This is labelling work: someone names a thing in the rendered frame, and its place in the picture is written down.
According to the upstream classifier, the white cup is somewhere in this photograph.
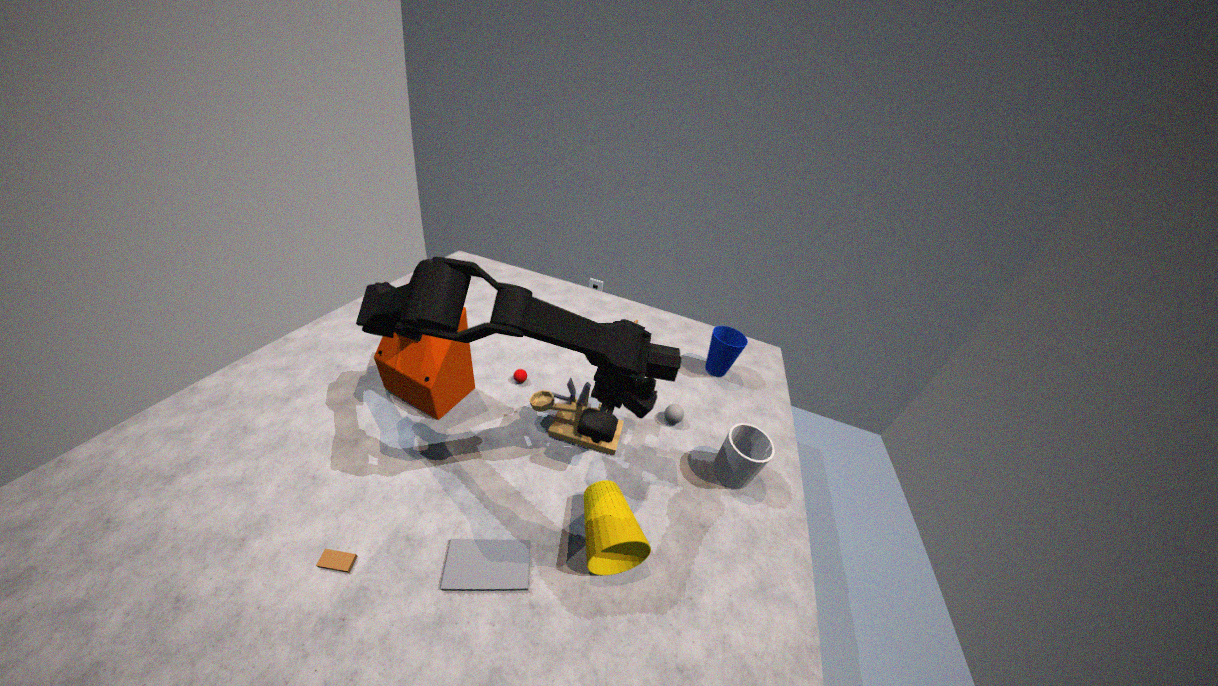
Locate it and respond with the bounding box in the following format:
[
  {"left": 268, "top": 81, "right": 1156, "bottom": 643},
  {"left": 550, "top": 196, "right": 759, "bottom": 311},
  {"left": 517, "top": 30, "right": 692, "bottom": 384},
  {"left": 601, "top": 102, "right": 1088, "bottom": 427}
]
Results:
[{"left": 713, "top": 423, "right": 775, "bottom": 489}]

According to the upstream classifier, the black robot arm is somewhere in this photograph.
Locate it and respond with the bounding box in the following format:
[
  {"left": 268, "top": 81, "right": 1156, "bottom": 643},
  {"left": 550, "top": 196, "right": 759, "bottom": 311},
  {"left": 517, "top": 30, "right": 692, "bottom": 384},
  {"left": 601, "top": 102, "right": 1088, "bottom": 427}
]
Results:
[{"left": 356, "top": 257, "right": 681, "bottom": 418}]

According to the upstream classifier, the blue plastic cup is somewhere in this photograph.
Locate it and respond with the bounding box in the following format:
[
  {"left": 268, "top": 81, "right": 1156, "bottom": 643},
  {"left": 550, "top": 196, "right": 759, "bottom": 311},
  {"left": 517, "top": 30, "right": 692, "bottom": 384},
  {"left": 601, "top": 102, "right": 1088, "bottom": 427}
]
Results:
[{"left": 705, "top": 327, "right": 748, "bottom": 377}]

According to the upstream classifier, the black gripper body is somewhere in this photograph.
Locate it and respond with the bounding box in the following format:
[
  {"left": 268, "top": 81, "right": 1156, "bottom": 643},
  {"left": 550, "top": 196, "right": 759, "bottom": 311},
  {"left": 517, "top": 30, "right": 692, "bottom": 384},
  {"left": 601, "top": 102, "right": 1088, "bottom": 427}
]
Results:
[{"left": 577, "top": 367, "right": 628, "bottom": 442}]

